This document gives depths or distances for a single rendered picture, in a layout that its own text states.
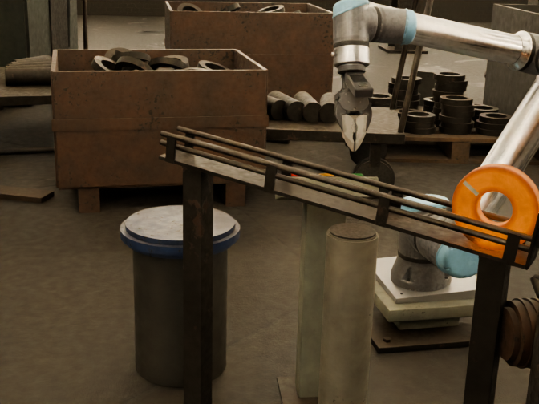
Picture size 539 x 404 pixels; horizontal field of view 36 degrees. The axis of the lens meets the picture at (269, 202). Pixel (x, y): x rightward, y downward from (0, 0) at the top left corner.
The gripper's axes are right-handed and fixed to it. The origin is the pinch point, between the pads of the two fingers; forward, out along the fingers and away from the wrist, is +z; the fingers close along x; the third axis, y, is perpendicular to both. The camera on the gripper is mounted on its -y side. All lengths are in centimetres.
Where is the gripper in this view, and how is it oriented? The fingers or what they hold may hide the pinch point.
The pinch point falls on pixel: (354, 145)
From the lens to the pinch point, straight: 207.7
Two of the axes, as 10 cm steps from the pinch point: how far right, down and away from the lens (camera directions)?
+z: 0.1, 10.0, -0.4
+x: -9.9, 0.1, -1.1
